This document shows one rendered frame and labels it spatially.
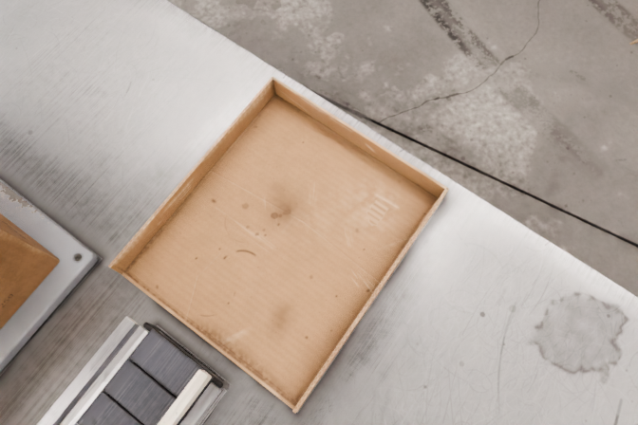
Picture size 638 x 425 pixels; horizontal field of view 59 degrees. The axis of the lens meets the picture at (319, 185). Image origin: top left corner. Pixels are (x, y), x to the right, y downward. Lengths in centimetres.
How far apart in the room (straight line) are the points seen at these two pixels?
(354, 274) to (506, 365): 19
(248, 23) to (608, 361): 146
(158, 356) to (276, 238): 19
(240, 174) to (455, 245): 28
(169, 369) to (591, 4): 176
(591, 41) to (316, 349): 154
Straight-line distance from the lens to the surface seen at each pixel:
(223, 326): 67
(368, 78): 175
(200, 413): 62
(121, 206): 74
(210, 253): 69
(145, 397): 64
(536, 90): 183
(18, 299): 71
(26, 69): 88
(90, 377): 57
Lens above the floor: 149
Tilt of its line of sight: 69 degrees down
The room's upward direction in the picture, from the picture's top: 1 degrees counter-clockwise
